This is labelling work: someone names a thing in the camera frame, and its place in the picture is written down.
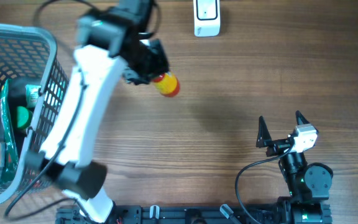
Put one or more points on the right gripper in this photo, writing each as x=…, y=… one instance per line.
x=264, y=139

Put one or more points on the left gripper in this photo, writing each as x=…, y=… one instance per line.
x=157, y=63

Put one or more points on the red sauce bottle green cap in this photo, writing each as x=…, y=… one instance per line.
x=167, y=84

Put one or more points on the teal wet wipes pack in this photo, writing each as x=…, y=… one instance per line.
x=31, y=95

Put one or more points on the green lid jar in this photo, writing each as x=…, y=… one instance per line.
x=22, y=118

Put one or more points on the green snack packet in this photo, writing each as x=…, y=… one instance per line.
x=11, y=156

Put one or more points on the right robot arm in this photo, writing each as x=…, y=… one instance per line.
x=306, y=182

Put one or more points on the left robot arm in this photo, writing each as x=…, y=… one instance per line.
x=110, y=48

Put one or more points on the white barcode scanner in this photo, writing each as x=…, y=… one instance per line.
x=207, y=18

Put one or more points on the grey plastic mesh basket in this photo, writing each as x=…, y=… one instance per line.
x=31, y=53

